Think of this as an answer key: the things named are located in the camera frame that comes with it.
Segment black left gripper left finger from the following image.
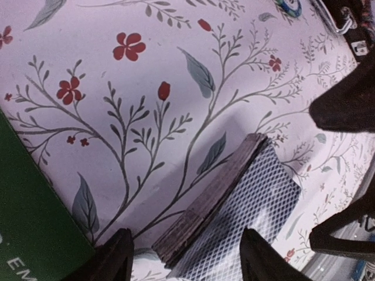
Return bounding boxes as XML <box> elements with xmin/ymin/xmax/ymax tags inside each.
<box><xmin>64</xmin><ymin>228</ymin><xmax>134</xmax><ymax>281</ymax></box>

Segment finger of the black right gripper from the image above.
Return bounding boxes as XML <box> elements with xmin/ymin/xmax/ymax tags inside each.
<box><xmin>309</xmin><ymin>187</ymin><xmax>374</xmax><ymax>261</ymax></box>
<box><xmin>309</xmin><ymin>54</ymin><xmax>374</xmax><ymax>132</ymax></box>

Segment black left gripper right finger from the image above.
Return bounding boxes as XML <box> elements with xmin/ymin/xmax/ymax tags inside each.
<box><xmin>240</xmin><ymin>228</ymin><xmax>310</xmax><ymax>281</ymax></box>

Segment black poker chip case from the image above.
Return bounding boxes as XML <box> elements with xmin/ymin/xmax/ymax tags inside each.
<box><xmin>321</xmin><ymin>1</ymin><xmax>373</xmax><ymax>63</ymax></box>

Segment blue patterned card deck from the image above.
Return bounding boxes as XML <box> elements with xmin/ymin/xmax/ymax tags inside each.
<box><xmin>152</xmin><ymin>133</ymin><xmax>301</xmax><ymax>280</ymax></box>

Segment round green poker mat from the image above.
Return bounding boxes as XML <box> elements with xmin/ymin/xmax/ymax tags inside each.
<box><xmin>1</xmin><ymin>115</ymin><xmax>94</xmax><ymax>280</ymax></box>

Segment poker chip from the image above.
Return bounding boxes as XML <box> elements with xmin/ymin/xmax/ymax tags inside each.
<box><xmin>275</xmin><ymin>0</ymin><xmax>302</xmax><ymax>18</ymax></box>

